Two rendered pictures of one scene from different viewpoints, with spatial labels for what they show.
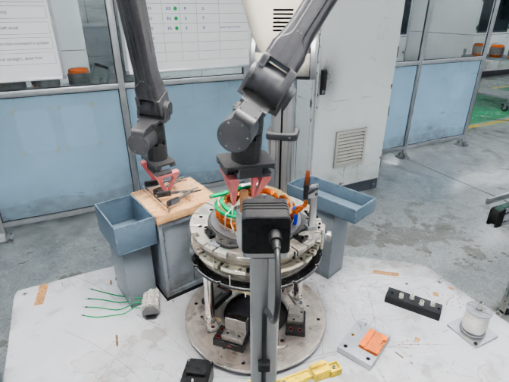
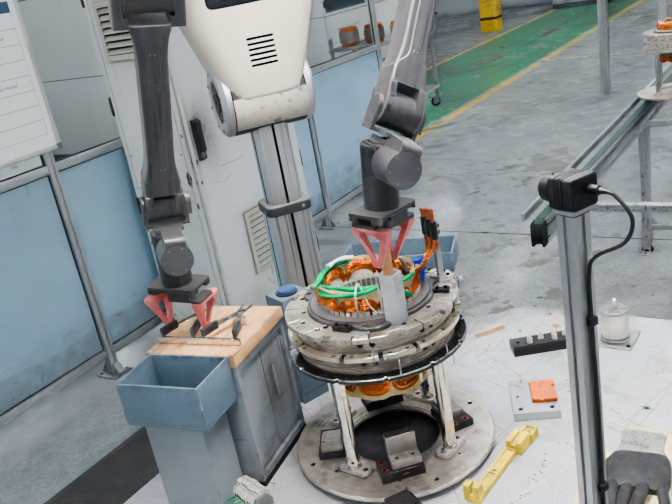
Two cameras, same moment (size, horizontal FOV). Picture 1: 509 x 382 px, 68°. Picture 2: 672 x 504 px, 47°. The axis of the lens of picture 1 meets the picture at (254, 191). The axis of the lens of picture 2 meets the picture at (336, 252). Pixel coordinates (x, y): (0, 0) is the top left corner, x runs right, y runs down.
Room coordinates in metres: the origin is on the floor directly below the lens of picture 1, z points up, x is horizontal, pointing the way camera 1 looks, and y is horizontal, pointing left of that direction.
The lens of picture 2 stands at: (-0.31, 0.64, 1.67)
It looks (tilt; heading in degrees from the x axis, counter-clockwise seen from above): 20 degrees down; 332
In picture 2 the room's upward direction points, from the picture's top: 11 degrees counter-clockwise
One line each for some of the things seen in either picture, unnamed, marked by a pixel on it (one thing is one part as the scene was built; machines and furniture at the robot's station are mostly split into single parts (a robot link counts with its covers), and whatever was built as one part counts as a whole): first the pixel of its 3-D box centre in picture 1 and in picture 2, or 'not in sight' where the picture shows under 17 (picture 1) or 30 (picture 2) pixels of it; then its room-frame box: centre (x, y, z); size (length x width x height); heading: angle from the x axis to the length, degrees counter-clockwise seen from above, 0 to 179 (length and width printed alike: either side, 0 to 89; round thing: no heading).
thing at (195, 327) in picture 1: (255, 312); (394, 434); (0.80, 0.00, 0.80); 0.39 x 0.39 x 0.01
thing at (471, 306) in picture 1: (476, 319); (614, 322); (0.75, -0.58, 0.82); 0.06 x 0.06 x 0.07
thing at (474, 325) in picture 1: (476, 319); (614, 322); (0.75, -0.58, 0.82); 0.06 x 0.06 x 0.06
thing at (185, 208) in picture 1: (175, 198); (216, 334); (1.00, 0.23, 1.05); 0.20 x 0.19 x 0.02; 127
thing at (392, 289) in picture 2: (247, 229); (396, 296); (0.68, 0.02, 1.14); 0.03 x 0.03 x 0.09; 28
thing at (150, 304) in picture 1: (151, 302); (250, 494); (0.84, 0.30, 0.80); 0.10 x 0.05 x 0.04; 10
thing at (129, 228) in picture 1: (130, 253); (191, 438); (0.90, 0.36, 0.92); 0.17 x 0.11 x 0.28; 37
